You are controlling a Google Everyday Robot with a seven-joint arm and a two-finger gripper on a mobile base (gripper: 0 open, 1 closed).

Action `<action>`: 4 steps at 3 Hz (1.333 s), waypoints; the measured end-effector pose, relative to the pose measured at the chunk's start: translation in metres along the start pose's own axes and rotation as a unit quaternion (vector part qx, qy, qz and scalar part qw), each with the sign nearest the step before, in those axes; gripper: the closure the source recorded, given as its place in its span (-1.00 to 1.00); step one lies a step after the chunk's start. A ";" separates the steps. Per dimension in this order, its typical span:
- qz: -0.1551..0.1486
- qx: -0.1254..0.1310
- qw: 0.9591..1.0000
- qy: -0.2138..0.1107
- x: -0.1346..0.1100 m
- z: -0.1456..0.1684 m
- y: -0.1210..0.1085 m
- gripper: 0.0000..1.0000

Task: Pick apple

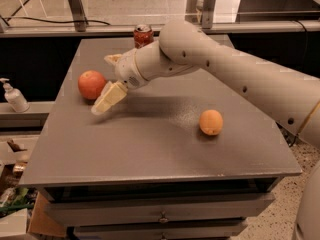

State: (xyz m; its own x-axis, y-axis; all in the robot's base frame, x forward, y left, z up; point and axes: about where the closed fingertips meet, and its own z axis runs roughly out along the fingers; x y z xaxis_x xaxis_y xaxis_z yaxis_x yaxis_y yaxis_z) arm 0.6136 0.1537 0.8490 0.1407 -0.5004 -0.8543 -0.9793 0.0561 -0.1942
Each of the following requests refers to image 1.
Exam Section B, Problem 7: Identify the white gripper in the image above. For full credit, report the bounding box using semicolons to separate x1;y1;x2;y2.
91;48;148;115

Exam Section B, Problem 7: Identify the red apple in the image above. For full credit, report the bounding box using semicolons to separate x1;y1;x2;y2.
78;70;107;100

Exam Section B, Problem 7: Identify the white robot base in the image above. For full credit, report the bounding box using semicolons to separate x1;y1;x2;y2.
292;161;320;240

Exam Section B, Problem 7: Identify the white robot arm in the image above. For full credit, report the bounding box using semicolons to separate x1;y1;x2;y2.
91;20;320;148

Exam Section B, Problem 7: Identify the red soda can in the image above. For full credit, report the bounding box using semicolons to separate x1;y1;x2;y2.
133;24;154;49

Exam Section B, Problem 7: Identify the white pump bottle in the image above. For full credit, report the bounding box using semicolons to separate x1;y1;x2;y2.
0;78;29;113

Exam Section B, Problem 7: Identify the orange fruit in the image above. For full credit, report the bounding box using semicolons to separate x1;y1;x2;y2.
199;110;223;136

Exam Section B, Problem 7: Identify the grey drawer cabinet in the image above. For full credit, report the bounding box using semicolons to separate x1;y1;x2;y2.
21;38;301;240

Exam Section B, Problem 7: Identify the upper drawer knob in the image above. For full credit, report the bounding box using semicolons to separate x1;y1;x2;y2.
158;213;169;224

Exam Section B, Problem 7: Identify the cardboard box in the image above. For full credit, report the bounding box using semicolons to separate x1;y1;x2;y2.
28;193;66;237

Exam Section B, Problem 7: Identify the white box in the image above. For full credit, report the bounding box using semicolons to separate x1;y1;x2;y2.
0;209;27;240

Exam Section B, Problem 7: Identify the left metal railing post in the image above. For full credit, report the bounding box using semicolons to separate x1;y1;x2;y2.
68;0;88;32

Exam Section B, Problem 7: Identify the metal railing post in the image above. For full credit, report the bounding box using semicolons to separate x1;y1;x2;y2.
68;0;88;32
201;0;216;29

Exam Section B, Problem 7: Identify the black cable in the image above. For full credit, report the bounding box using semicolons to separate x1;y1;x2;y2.
0;15;111;27

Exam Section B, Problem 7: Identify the right metal railing post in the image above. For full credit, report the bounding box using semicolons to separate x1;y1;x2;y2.
201;0;216;29

